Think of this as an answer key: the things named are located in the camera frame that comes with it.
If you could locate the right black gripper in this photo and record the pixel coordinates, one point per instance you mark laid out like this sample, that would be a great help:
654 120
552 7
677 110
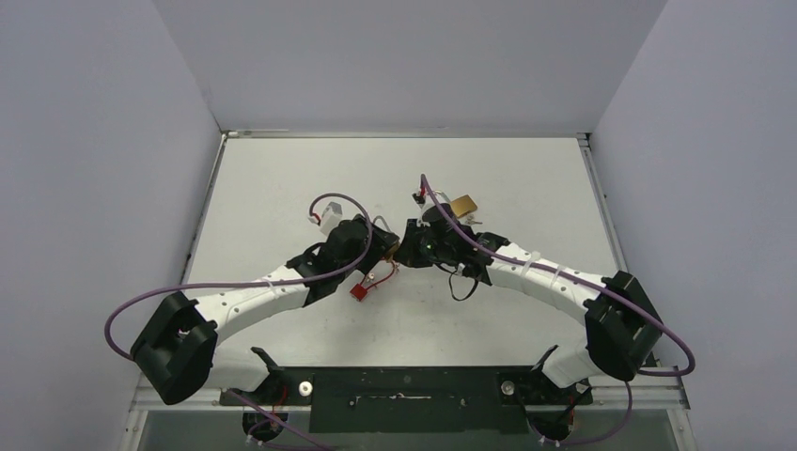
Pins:
412 247

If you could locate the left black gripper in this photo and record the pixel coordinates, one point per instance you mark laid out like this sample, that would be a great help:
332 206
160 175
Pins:
379 246

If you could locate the red cable padlock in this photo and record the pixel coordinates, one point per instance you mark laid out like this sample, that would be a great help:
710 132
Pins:
371 281

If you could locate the large brass padlock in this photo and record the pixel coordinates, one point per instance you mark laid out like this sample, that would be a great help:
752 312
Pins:
460 207

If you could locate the long-shackle brass padlock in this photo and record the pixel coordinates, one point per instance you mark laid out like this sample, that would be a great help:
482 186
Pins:
386 241

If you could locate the silver keys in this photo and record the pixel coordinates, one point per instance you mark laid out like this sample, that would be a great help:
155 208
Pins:
472 220

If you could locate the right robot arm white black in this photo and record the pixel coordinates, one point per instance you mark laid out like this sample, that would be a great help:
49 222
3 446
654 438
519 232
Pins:
614 310

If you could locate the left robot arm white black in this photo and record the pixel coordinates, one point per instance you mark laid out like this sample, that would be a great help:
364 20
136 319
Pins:
181 349

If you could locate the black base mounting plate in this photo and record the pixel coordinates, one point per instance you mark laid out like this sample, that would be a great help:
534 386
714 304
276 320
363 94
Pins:
378 416

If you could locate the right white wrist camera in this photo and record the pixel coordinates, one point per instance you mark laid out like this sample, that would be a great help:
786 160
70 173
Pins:
425 200

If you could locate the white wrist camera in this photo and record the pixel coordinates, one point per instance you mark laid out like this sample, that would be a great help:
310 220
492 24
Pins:
425 200
330 218

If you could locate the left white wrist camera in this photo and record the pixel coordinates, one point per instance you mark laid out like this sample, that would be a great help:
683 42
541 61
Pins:
330 218

